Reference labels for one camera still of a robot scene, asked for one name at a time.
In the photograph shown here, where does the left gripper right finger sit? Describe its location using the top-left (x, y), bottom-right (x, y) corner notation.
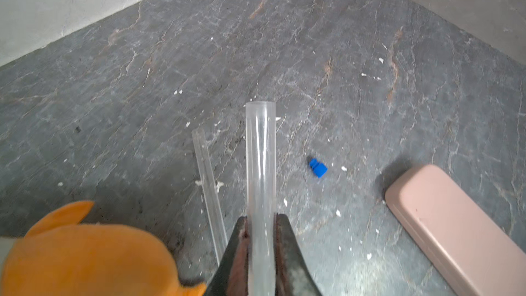
top-left (274, 214), bottom-right (322, 296)

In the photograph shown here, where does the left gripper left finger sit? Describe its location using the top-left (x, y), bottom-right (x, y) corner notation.
top-left (204, 217), bottom-right (249, 296)

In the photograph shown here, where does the clear test tube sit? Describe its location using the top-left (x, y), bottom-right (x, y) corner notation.
top-left (192, 128), bottom-right (228, 264)
top-left (245, 101), bottom-right (277, 295)

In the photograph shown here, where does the blue stopper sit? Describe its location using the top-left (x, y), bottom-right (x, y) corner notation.
top-left (309, 158), bottom-right (327, 178)

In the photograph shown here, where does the orange shark plush toy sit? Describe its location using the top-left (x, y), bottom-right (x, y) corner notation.
top-left (1, 200), bottom-right (207, 295)

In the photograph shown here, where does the pink rectangular case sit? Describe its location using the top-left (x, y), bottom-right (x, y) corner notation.
top-left (385, 164), bottom-right (525, 295)

